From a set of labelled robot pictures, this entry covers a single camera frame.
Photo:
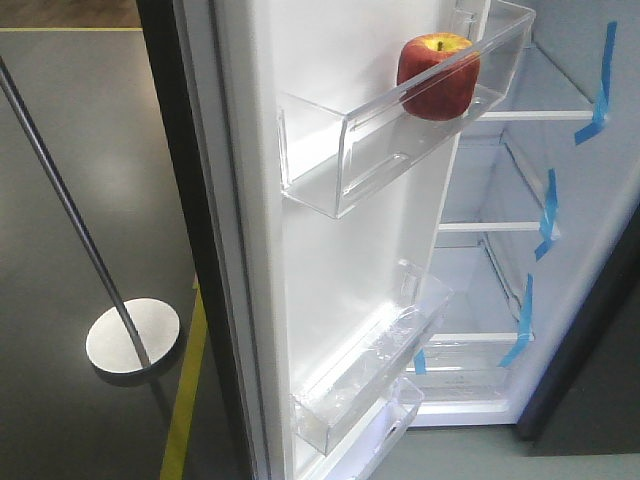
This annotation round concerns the fridge door with white liner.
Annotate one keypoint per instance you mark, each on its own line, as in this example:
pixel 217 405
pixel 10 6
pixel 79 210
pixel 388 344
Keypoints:
pixel 269 268

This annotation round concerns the red yellow apple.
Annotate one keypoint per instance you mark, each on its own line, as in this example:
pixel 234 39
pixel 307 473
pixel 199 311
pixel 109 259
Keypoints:
pixel 447 94

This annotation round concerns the dark grey fridge body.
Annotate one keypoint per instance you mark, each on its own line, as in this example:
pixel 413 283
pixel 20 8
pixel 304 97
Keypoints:
pixel 537 234

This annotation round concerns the clear upper door bin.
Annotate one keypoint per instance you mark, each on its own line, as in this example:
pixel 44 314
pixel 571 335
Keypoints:
pixel 330 160

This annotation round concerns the clear door bin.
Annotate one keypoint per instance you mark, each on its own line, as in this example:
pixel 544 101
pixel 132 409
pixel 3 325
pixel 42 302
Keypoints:
pixel 330 160
pixel 359 352

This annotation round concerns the clear lower door bin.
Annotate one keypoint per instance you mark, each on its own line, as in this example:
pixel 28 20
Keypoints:
pixel 359 352

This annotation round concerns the silver floor stand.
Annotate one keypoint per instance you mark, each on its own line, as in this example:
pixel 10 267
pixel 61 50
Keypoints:
pixel 133 336

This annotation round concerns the yellow floor tape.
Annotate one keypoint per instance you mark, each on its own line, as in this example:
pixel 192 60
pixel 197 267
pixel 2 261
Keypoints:
pixel 92 96

